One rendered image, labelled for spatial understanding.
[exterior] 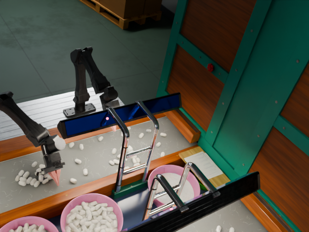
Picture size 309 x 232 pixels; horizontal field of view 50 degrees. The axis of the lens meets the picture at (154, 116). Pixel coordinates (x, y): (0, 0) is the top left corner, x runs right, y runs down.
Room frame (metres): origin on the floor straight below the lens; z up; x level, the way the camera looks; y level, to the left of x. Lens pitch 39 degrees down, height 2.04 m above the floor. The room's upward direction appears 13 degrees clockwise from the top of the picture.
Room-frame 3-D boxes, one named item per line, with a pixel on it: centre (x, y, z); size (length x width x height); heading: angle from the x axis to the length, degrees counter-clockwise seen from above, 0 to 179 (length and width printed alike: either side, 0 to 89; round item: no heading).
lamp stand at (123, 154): (1.12, 0.09, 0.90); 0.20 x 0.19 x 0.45; 131
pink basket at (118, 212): (0.79, 0.16, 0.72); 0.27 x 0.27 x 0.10
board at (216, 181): (1.22, -0.34, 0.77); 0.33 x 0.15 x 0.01; 41
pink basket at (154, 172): (1.08, -0.17, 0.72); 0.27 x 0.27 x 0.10
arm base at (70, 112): (1.58, 0.47, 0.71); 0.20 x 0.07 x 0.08; 132
